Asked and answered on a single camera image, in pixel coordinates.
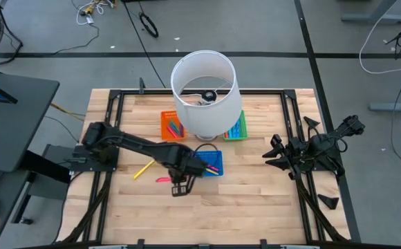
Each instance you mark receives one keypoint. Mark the dark grey desk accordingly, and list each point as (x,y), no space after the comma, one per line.
(14,131)

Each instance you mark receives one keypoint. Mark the white shade silver lamp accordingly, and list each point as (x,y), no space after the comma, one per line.
(207,114)

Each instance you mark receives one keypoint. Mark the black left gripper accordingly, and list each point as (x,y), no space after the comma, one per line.
(181,162)

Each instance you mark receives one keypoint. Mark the blue plastic basket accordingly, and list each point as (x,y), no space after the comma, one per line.
(216,159)

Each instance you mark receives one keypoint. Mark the green plastic basket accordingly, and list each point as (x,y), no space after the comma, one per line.
(243,134)

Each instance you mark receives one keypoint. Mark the purple marker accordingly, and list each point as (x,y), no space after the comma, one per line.
(182,130)

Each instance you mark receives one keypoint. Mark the yellow marker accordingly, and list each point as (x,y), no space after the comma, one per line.
(213,172)
(144,169)

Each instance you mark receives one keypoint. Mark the teal marker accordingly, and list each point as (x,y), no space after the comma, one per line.
(177,128)

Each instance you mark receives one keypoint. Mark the black aluminium table frame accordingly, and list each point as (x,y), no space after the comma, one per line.
(256,92)

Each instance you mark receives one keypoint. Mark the pink red marker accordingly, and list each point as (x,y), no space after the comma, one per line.
(213,168)
(226,135)
(163,179)

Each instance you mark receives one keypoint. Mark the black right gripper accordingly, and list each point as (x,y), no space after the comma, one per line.
(295,152)

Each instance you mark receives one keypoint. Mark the black spare finger piece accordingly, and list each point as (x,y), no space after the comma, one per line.
(310,121)
(328,201)

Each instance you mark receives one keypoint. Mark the orange plastic basket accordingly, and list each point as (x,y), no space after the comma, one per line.
(166,117)

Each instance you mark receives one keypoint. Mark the grey desk foot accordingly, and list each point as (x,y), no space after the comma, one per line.
(394,106)
(373,18)

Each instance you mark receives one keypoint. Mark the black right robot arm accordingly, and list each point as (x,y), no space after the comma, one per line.
(325,145)

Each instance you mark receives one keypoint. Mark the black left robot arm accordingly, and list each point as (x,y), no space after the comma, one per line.
(135,143)

